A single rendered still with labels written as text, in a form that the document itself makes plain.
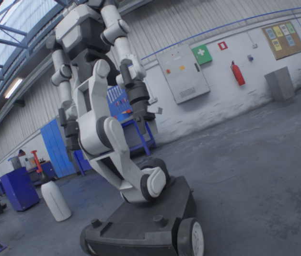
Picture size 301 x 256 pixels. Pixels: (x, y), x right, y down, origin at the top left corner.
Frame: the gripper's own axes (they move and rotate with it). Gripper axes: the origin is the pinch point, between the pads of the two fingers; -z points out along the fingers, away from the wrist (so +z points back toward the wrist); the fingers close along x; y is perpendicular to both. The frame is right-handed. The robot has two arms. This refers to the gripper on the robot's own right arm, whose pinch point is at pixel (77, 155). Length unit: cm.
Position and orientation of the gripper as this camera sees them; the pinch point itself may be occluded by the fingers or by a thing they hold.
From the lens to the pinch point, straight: 89.6
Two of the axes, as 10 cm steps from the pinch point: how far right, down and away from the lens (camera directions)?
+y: 8.6, -3.4, -3.9
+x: -4.2, -0.2, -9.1
